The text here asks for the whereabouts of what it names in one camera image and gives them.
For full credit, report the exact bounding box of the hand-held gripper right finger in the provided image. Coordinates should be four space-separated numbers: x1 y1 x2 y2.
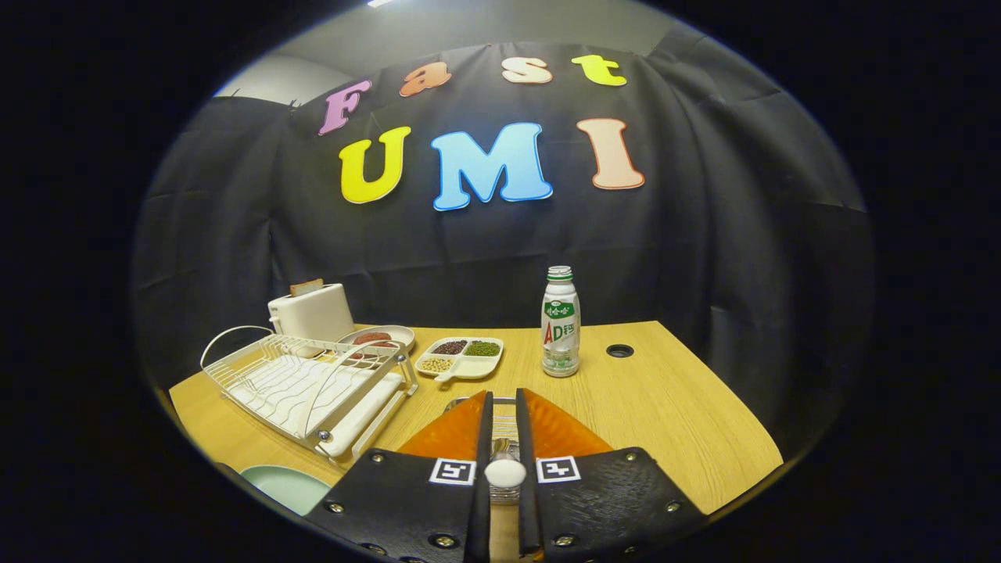
515 388 709 563

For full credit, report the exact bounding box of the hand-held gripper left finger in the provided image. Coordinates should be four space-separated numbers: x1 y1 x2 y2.
305 391 495 563

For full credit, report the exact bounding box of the white-handled metal spoon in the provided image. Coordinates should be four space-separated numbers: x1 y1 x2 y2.
483 438 529 490

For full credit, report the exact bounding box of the white wire dish rack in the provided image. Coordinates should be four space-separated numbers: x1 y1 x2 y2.
200 325 419 462

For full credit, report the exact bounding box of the pale green plate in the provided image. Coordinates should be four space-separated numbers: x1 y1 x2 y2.
241 465 333 517

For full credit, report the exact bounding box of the beige plate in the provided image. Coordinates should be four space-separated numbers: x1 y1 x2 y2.
336 325 416 360

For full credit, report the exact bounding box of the white divided tray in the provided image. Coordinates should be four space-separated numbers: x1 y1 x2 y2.
415 336 504 384

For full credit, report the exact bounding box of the white drink bottle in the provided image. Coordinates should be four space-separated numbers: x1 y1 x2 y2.
540 266 582 378

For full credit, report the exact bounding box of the white toaster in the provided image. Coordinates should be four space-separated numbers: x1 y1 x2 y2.
267 283 355 342

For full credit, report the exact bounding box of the black backdrop cloth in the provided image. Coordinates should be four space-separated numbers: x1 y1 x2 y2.
129 23 877 446

